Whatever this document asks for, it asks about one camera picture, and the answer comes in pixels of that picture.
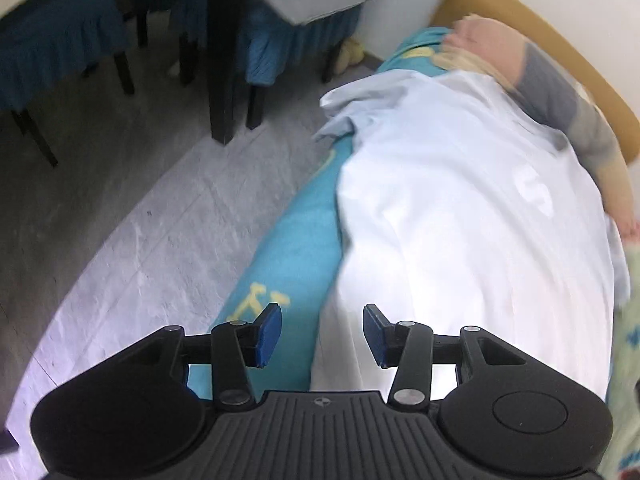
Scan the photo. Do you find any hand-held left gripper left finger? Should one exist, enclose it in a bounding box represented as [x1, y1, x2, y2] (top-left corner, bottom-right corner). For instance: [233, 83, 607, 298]
[129, 303, 282, 407]

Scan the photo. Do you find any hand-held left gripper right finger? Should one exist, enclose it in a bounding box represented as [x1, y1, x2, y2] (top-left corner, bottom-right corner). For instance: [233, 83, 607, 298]
[363, 303, 532, 407]

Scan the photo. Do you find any white shirt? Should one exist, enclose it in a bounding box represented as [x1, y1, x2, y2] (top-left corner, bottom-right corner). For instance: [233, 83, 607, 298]
[313, 67, 633, 394]

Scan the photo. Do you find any another person's forearm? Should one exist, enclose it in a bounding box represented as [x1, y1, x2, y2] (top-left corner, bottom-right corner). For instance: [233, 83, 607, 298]
[509, 40, 640, 242]

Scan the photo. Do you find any teal blanket with yellow print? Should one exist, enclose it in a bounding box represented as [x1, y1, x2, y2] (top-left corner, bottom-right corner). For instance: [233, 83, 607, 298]
[207, 27, 467, 403]

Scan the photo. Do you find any light green printed blanket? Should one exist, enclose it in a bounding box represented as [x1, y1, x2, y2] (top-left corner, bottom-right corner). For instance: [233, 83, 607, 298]
[597, 232, 640, 480]

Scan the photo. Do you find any yellow plush toy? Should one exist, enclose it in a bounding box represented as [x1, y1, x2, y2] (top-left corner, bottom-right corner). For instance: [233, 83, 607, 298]
[334, 39, 367, 75]

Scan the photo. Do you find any dark wooden table leg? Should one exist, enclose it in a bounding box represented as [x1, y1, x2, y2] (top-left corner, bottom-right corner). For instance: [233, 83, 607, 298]
[206, 0, 247, 147]

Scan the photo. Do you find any mustard yellow headboard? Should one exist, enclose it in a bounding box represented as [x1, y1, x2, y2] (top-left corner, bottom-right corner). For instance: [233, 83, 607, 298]
[429, 0, 640, 167]

